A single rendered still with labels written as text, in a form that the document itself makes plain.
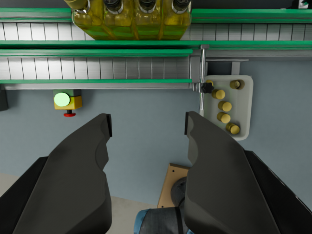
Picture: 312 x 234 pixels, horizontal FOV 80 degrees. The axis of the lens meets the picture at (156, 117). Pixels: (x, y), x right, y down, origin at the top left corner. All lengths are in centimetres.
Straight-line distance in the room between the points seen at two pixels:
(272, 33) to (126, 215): 166
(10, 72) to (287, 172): 106
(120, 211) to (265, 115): 143
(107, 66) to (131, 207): 142
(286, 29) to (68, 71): 66
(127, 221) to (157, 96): 139
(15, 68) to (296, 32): 84
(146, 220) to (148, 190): 21
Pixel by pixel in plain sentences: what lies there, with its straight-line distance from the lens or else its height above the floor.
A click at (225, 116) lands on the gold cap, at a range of 71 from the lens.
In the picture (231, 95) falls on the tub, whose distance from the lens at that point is 76.
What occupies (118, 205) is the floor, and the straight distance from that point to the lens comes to 182.
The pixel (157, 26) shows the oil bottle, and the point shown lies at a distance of 42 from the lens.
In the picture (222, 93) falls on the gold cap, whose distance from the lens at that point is 69.
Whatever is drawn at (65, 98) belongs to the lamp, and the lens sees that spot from 67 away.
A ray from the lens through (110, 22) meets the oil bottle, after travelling 40.
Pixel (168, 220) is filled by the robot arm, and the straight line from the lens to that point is 65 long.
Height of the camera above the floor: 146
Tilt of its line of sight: 80 degrees down
